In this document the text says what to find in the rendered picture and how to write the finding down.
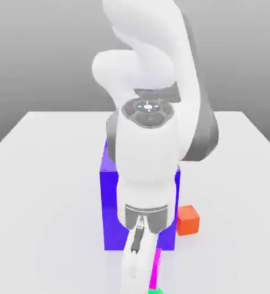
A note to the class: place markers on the small green cube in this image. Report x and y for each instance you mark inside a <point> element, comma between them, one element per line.
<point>155,291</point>

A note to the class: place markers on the small orange cube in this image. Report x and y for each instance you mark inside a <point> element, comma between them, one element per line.
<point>187,221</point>

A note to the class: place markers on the large blue box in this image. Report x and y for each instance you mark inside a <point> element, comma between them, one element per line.
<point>108,206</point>

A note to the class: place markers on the small magenta cube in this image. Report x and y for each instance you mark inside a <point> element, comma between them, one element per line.
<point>155,268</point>

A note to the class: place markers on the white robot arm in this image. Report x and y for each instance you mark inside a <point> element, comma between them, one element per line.
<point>146,160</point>

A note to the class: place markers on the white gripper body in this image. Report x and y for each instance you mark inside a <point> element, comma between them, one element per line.
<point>137,271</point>

